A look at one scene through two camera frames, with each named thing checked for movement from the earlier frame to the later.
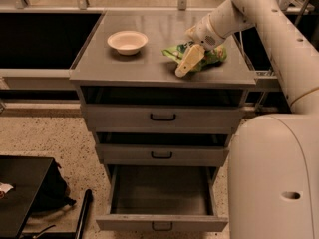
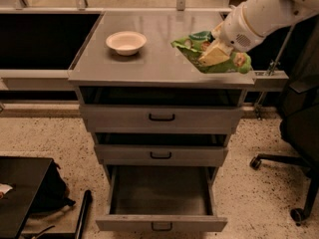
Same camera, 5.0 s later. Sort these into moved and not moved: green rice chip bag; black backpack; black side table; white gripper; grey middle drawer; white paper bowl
Moved: white gripper; green rice chip bag
Not moved: grey middle drawer; white paper bowl; black backpack; black side table
